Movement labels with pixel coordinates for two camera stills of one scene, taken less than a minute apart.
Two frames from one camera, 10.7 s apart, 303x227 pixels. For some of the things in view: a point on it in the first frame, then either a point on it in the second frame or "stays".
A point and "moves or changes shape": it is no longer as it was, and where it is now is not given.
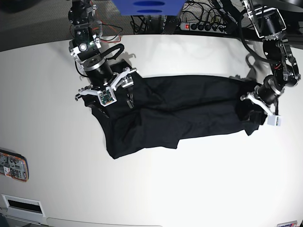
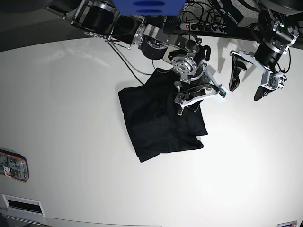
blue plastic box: (149, 7) stays
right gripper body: (256, 98) → (271, 80)
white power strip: (204, 27) stays
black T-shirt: (155, 111) moves or changes shape
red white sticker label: (288, 224) stays
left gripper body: (124, 79) → (190, 93)
